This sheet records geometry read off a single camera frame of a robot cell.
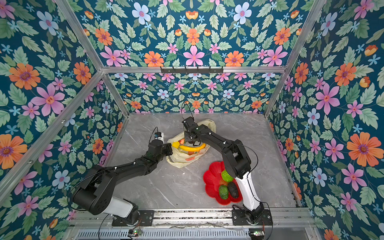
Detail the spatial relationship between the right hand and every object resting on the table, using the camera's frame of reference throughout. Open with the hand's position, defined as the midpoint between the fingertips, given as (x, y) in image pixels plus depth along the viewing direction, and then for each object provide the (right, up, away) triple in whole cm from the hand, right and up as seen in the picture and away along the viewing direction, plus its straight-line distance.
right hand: (189, 134), depth 97 cm
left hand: (-9, -3, -7) cm, 12 cm away
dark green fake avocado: (+20, -30, -19) cm, 41 cm away
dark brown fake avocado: (+25, -28, -20) cm, 42 cm away
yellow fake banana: (+2, -10, -1) cm, 10 cm away
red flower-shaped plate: (+14, -26, -12) cm, 32 cm away
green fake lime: (+22, -23, -15) cm, 35 cm away
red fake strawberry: (-5, -5, +2) cm, 8 cm away
